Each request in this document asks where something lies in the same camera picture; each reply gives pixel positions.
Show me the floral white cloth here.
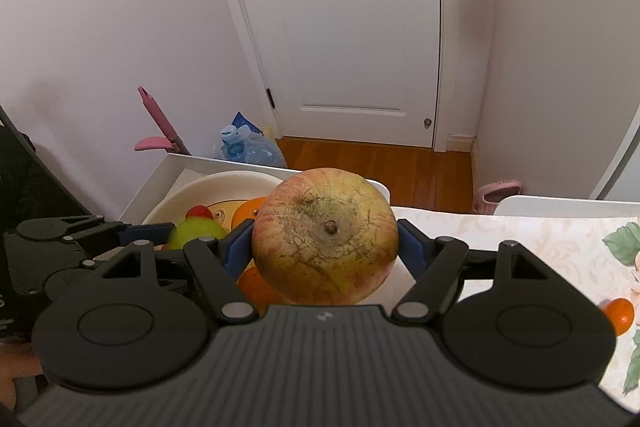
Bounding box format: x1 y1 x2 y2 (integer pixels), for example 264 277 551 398
358 207 639 412

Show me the yellowish russet apple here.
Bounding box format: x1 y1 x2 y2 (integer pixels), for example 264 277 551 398
252 168 399 306

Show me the pink broom handle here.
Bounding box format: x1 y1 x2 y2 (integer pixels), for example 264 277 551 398
134 86 190 156

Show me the small orange kumquat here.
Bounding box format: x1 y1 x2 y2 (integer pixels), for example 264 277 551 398
603 298 634 336

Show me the orange with stem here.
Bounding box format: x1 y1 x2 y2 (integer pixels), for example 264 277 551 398
236 265 284 315

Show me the white cabinet side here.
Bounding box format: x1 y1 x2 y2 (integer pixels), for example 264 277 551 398
590 107 640 202

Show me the large orange tangerine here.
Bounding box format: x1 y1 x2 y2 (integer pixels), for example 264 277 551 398
231 196 266 230

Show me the blue plastic bag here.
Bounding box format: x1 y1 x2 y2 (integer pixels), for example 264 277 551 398
213 113 288 168

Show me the white panel door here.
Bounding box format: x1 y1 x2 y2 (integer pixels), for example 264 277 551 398
228 0 460 152

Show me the pink slipper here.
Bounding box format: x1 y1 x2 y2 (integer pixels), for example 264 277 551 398
472 180 523 215

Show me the red cherry tomato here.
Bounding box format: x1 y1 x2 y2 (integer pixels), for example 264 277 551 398
186 205 214 220

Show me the person left hand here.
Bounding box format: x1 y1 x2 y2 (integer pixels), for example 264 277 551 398
0 343 43 411

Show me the green apple left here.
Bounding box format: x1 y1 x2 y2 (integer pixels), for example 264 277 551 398
165 217 228 251

